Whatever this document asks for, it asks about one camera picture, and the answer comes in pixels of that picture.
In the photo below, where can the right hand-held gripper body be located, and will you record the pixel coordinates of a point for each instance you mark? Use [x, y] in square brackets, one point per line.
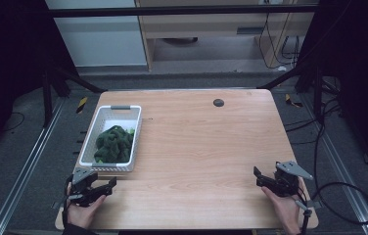
[286, 178]

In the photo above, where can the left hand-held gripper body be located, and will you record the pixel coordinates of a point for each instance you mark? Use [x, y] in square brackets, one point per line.
[81, 182]

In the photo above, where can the dark green leafy vegetable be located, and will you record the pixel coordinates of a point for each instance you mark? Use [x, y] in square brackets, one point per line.
[113, 145]

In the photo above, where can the white plastic basket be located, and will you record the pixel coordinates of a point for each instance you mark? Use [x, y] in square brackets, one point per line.
[111, 138]

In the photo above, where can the person's right hand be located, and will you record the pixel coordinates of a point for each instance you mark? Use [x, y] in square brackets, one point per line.
[285, 209]

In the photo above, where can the person's left hand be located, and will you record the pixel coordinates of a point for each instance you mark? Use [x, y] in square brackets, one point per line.
[81, 213]

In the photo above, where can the wooden table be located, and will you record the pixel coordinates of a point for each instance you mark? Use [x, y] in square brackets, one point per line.
[205, 156]

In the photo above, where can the yellow black striped tape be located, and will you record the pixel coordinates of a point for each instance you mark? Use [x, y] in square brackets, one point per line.
[81, 104]
[292, 101]

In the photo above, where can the grey table grommet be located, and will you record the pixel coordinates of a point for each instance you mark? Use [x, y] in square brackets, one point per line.
[218, 103]

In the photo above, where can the black metal stand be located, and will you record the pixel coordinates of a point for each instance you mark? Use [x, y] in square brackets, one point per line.
[55, 91]
[312, 84]

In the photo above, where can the wooden desk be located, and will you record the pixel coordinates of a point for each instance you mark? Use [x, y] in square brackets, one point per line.
[218, 32]

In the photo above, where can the white cabinet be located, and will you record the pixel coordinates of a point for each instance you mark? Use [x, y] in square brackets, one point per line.
[100, 36]

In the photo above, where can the black metal crossbar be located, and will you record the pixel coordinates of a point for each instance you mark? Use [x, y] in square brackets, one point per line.
[182, 10]

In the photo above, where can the aluminium floor rail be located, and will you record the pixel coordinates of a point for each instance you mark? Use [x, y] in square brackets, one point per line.
[25, 169]
[342, 169]

